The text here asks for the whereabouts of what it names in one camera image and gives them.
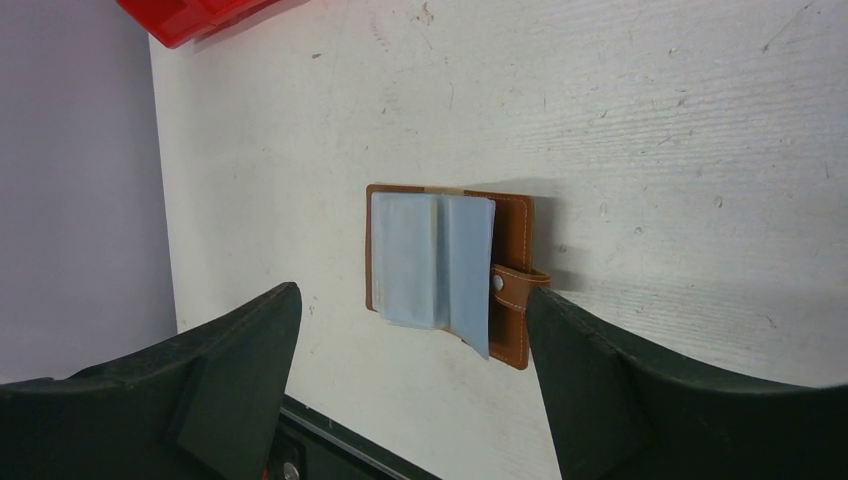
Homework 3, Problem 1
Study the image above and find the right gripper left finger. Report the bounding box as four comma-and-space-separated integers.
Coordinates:
1, 282, 302, 479

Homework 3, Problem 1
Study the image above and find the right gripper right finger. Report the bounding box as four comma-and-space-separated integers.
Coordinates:
527, 288, 847, 479

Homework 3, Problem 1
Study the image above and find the brown leather card holder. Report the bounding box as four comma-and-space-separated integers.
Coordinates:
364, 184, 550, 370

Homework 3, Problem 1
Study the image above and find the red left bin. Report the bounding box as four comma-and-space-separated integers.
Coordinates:
116, 0, 274, 49

